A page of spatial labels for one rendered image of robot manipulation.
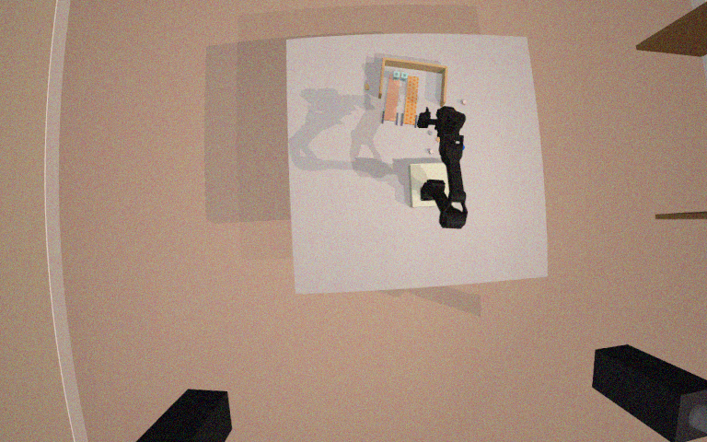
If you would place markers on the peach strip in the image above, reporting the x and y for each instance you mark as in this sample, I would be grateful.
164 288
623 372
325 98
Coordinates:
391 106

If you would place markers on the orange dotted strip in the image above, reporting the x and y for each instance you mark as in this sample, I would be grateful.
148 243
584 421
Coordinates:
410 111

